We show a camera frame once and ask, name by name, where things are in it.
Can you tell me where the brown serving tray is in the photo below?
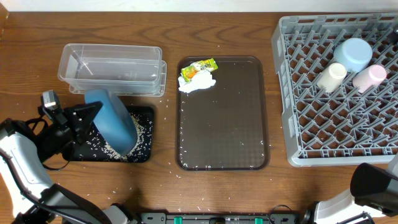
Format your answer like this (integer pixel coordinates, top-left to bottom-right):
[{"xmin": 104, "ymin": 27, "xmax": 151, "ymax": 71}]
[{"xmin": 175, "ymin": 56, "xmax": 271, "ymax": 171}]

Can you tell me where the clear plastic bin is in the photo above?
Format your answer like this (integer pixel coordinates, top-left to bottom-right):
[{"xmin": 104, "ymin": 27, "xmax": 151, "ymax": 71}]
[{"xmin": 57, "ymin": 44, "xmax": 167, "ymax": 96}]

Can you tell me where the dark blue plate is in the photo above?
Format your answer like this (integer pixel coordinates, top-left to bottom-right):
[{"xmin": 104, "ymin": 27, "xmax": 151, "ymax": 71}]
[{"xmin": 85, "ymin": 89, "xmax": 138, "ymax": 156}]

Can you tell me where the black plastic tray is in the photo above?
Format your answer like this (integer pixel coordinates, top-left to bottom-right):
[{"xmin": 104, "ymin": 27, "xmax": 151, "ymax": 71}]
[{"xmin": 62, "ymin": 104, "xmax": 155, "ymax": 163}]

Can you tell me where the light blue bowl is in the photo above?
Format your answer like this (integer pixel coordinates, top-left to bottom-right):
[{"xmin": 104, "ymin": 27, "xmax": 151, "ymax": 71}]
[{"xmin": 333, "ymin": 38, "xmax": 373, "ymax": 73}]

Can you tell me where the green yellow snack wrapper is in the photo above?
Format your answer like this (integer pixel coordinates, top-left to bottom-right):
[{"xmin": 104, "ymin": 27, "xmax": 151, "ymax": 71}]
[{"xmin": 181, "ymin": 58, "xmax": 218, "ymax": 82}]

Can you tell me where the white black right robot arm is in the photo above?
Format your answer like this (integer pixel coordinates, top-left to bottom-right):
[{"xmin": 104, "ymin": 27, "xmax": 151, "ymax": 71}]
[{"xmin": 84, "ymin": 157, "xmax": 397, "ymax": 224}]

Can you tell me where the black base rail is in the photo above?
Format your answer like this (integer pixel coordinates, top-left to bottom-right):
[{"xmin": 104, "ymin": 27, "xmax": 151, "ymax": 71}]
[{"xmin": 141, "ymin": 213, "xmax": 304, "ymax": 224}]

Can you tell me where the grey dishwasher rack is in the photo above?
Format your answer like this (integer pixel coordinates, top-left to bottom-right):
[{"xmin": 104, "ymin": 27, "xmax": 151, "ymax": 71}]
[{"xmin": 271, "ymin": 12, "xmax": 397, "ymax": 167}]

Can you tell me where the cream white cup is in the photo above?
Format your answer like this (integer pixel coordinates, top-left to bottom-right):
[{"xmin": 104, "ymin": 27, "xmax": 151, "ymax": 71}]
[{"xmin": 317, "ymin": 63, "xmax": 347, "ymax": 93}]

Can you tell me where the white tissue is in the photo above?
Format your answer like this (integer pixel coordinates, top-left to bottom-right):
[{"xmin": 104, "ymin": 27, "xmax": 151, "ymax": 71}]
[{"xmin": 178, "ymin": 70, "xmax": 216, "ymax": 93}]

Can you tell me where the pink cup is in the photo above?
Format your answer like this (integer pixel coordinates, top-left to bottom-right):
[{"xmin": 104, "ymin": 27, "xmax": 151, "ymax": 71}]
[{"xmin": 353, "ymin": 65, "xmax": 387, "ymax": 93}]

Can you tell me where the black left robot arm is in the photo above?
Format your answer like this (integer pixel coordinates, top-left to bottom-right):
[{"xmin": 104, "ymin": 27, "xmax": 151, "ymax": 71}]
[{"xmin": 1, "ymin": 102, "xmax": 137, "ymax": 223}]

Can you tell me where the white rice pile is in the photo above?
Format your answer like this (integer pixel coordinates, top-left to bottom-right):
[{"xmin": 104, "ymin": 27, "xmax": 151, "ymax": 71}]
[{"xmin": 74, "ymin": 111, "xmax": 154, "ymax": 162}]

